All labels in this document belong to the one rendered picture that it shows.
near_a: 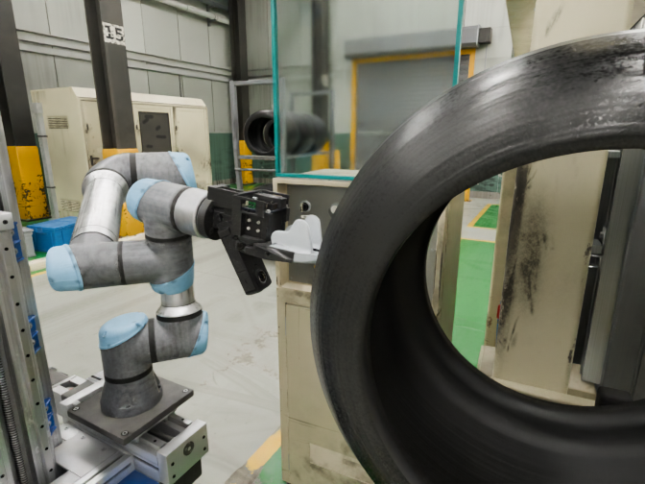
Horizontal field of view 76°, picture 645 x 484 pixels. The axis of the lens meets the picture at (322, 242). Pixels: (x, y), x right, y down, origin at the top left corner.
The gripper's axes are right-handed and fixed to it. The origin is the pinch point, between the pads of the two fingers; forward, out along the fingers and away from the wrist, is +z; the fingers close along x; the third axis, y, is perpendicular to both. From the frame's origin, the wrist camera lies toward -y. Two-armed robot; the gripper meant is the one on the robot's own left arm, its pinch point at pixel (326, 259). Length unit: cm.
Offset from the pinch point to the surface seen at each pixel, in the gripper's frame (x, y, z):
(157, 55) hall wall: 700, 91, -757
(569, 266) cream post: 28.3, -0.8, 32.8
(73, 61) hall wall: 503, 50, -763
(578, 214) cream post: 28.3, 8.1, 31.8
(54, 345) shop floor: 103, -154, -236
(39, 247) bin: 243, -179, -480
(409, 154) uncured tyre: -11.7, 16.9, 11.8
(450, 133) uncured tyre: -12.3, 19.1, 15.2
